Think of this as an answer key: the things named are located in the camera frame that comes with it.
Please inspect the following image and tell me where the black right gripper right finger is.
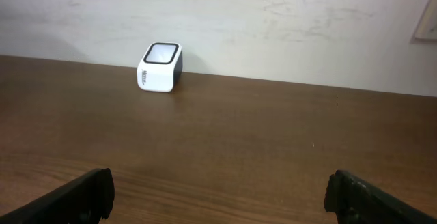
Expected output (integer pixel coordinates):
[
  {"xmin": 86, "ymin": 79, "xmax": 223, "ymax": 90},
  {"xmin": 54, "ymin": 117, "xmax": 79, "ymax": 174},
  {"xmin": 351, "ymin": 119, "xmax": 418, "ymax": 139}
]
[{"xmin": 324, "ymin": 170, "xmax": 436, "ymax": 224}]

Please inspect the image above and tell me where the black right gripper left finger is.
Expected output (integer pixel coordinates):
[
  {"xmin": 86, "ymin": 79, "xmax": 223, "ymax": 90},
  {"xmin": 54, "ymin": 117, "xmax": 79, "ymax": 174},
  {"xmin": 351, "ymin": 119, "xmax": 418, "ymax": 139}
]
[{"xmin": 1, "ymin": 168, "xmax": 115, "ymax": 224}]

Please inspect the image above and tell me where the white barcode scanner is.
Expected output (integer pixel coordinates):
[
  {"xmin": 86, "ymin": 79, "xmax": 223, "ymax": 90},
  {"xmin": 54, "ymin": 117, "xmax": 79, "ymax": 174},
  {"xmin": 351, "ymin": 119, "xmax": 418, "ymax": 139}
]
[{"xmin": 137, "ymin": 42, "xmax": 183, "ymax": 92}]

